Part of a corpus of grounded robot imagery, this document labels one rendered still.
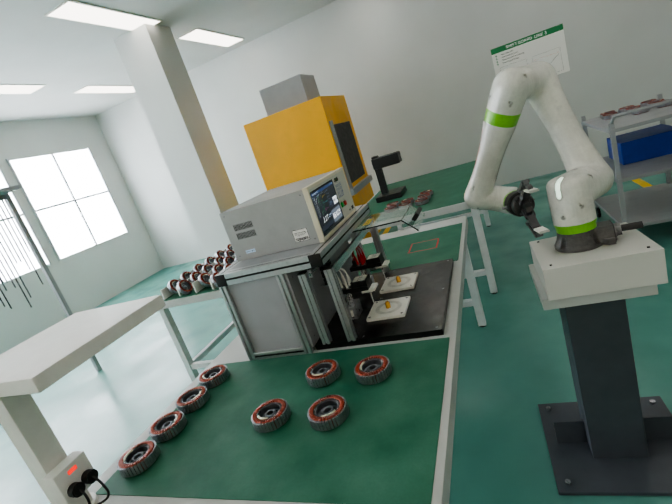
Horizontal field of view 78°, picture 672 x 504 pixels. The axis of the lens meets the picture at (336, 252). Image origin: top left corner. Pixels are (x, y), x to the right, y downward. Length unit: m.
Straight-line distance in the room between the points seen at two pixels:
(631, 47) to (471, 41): 1.97
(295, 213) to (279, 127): 3.94
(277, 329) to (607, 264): 1.11
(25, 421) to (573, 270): 1.56
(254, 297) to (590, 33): 6.04
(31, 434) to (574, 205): 1.66
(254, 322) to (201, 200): 4.06
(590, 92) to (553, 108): 5.19
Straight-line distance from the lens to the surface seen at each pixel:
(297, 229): 1.53
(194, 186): 5.58
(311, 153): 5.28
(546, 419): 2.19
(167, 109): 5.62
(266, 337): 1.63
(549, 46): 6.81
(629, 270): 1.53
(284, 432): 1.25
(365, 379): 1.27
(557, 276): 1.49
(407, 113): 6.82
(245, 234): 1.63
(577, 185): 1.54
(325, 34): 7.16
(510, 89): 1.57
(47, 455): 1.36
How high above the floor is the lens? 1.45
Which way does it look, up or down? 15 degrees down
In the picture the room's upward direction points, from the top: 19 degrees counter-clockwise
